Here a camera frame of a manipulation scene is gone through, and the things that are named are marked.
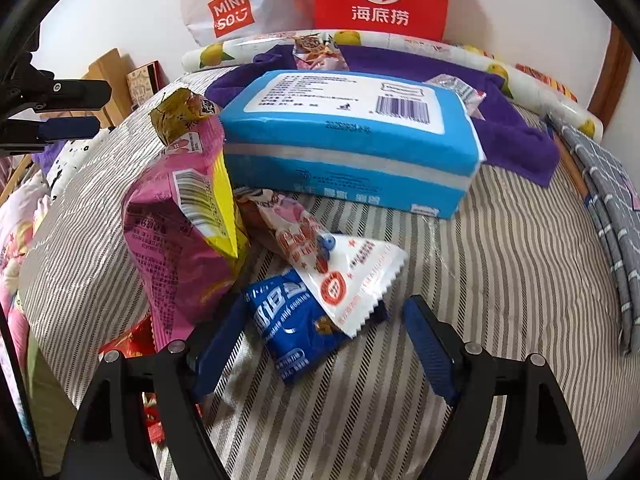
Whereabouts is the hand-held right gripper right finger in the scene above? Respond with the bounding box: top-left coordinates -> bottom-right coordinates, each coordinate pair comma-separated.
402,295 -> 586,480

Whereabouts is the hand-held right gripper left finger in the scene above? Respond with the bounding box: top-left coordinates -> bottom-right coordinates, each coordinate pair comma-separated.
62,302 -> 251,480

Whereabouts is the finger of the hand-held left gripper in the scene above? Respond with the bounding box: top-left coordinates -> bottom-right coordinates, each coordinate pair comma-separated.
0,116 -> 101,153
0,57 -> 112,113

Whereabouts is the blue cookie packet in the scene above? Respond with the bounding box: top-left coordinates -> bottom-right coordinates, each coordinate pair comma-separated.
242,267 -> 388,386

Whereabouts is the white red print snack packet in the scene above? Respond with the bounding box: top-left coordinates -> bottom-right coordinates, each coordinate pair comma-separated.
295,234 -> 408,338

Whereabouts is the pink snack bag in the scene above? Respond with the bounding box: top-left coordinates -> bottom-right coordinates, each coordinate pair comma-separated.
122,125 -> 251,353

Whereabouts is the yellow snack packet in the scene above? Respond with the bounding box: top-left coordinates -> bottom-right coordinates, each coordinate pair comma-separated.
150,87 -> 221,148

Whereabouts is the pink white snack packet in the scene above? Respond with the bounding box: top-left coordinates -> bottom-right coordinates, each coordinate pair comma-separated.
235,187 -> 333,281

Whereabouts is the orange cartoon snack packet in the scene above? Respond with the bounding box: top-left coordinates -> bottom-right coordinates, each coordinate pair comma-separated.
292,32 -> 351,72

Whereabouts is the clear small snack packet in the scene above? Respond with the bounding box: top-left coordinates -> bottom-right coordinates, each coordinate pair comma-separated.
425,74 -> 487,121

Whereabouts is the white spotted cloth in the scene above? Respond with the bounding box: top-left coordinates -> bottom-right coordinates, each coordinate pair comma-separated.
45,127 -> 111,196

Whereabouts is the violet fabric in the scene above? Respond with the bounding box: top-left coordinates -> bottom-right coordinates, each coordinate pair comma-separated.
32,140 -> 66,171

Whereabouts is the patterned framed box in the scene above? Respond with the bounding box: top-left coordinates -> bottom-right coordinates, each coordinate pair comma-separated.
126,61 -> 166,111

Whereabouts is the striped mattress pad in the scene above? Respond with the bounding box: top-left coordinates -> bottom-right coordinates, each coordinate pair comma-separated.
20,67 -> 640,480

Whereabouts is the pink printed bedding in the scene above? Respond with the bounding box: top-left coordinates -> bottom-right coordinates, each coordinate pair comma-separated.
0,170 -> 51,376

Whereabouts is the fruit print paper roll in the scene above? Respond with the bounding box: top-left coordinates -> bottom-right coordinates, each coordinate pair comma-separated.
181,30 -> 603,138

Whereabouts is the white plastic bag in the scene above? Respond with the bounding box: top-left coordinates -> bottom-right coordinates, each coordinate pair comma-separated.
181,0 -> 316,48

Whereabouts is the blue tissue pack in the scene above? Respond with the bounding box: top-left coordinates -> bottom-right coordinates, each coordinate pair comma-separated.
220,71 -> 487,220

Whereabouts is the purple towel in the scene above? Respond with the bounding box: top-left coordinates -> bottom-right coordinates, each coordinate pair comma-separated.
205,45 -> 561,188

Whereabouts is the grey checked cloth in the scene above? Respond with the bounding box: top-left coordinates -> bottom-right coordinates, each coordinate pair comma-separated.
547,112 -> 640,358

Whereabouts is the red chip bag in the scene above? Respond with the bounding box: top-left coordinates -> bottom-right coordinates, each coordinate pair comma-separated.
515,63 -> 578,103

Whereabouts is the wooden door frame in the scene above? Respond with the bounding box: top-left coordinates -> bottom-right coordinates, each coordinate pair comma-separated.
587,27 -> 633,128

